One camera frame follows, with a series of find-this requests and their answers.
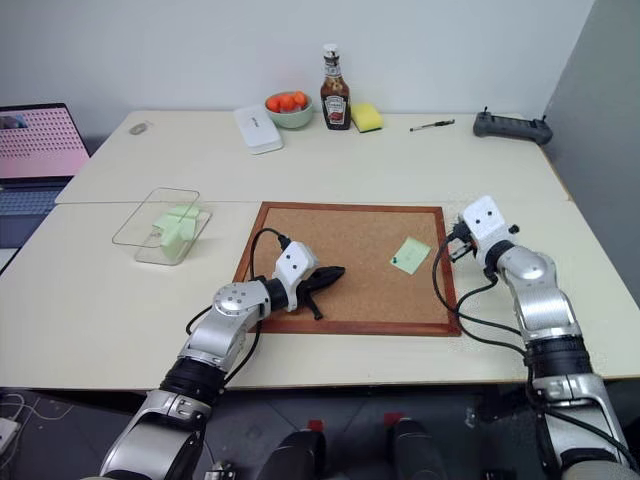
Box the yellow sponge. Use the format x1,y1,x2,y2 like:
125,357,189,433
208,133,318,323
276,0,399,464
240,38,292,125
349,102,385,135

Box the black pen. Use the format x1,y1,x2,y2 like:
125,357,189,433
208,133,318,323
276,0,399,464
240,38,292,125
409,118,456,133

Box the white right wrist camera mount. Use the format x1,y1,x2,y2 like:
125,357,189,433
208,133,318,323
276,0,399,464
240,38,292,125
459,195,521,272

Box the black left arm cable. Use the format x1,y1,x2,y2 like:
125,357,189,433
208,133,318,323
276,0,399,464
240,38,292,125
185,228,292,389

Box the wood framed cork board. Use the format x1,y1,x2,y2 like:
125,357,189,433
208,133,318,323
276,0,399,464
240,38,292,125
232,201,462,339

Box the white floor cable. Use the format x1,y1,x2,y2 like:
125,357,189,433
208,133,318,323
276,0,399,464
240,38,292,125
0,392,76,451

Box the ketchup bottle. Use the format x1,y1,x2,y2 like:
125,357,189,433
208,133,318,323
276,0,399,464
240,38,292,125
320,43,353,132

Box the dark rounded shape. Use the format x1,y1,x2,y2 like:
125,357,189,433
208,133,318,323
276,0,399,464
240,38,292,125
267,430,329,480
388,418,444,480

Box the grey remote controller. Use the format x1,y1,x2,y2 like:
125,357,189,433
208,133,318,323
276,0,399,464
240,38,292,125
472,106,555,147

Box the clear plastic box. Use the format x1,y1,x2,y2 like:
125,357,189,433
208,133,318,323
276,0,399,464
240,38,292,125
110,186,214,266

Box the green sticky note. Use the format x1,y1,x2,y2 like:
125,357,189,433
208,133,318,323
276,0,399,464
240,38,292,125
388,236,432,276
152,203,206,232
158,219,200,261

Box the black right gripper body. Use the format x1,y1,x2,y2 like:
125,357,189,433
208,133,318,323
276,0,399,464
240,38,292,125
451,215,477,251

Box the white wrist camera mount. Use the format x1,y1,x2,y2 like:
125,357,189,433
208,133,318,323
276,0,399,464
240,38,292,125
272,241,320,314
459,195,521,272

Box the white rectangular tray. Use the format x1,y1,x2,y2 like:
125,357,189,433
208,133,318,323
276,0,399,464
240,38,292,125
233,103,285,156

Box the pale green bowl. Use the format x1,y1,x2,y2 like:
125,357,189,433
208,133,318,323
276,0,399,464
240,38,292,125
263,91,315,131

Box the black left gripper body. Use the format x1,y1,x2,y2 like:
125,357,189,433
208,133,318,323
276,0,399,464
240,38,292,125
295,272,324,307

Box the open laptop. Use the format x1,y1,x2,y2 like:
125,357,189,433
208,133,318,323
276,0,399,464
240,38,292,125
0,103,93,251

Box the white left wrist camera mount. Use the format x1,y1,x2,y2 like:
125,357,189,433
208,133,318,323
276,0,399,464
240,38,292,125
272,241,320,314

